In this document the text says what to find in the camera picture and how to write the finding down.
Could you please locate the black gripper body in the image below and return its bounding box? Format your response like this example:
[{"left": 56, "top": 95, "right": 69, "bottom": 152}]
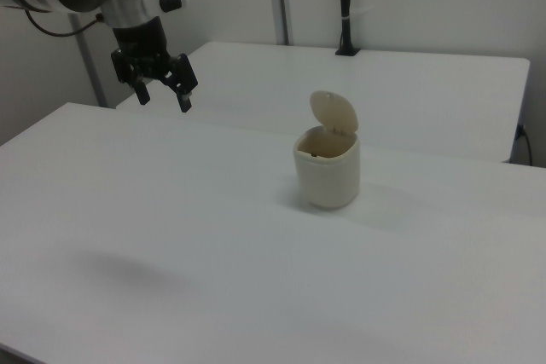
[{"left": 110, "top": 16, "right": 181, "bottom": 84}]

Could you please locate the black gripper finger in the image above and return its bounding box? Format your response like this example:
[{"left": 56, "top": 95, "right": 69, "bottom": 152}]
[
  {"left": 122, "top": 61, "right": 152, "bottom": 106},
  {"left": 160, "top": 53, "right": 200, "bottom": 114}
]

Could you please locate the beige trash bin lid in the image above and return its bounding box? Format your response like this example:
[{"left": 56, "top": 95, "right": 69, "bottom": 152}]
[{"left": 309, "top": 90, "right": 360, "bottom": 137}]

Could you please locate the cream ceramic bowl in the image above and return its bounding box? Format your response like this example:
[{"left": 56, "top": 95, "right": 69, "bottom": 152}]
[{"left": 292, "top": 126, "right": 362, "bottom": 211}]

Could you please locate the white zip tie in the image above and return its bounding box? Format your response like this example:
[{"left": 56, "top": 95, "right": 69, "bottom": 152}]
[{"left": 340, "top": 7, "right": 373, "bottom": 22}]

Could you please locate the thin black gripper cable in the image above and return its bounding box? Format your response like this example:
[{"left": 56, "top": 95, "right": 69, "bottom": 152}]
[{"left": 22, "top": 9, "right": 106, "bottom": 38}]

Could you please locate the black power cable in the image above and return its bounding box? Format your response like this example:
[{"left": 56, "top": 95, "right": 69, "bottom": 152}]
[{"left": 516, "top": 124, "right": 535, "bottom": 165}]

